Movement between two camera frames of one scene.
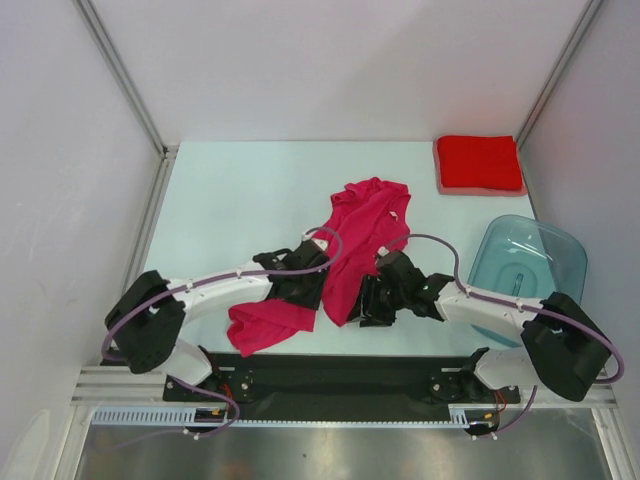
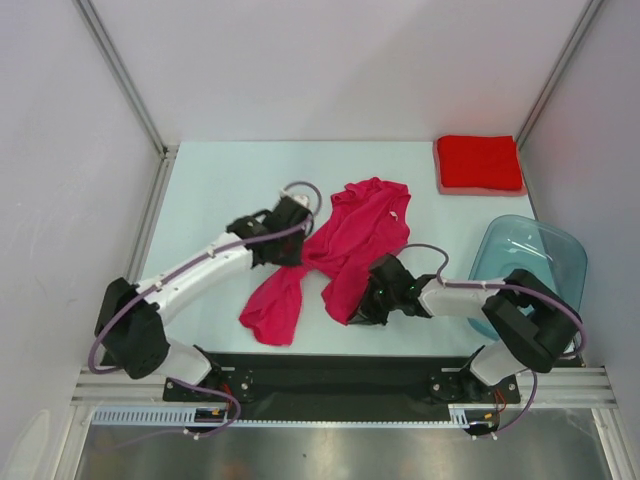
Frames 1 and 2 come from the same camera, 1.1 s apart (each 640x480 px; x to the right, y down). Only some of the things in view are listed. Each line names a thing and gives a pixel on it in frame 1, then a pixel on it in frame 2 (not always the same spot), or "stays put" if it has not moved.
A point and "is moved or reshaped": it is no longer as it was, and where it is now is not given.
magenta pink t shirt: [366, 215] is moved or reshaped
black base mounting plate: [344, 386] stays put
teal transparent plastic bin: [525, 259] stays put
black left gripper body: [310, 289] -> [289, 254]
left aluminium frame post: [125, 77] stays put
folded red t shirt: [479, 161] stays put
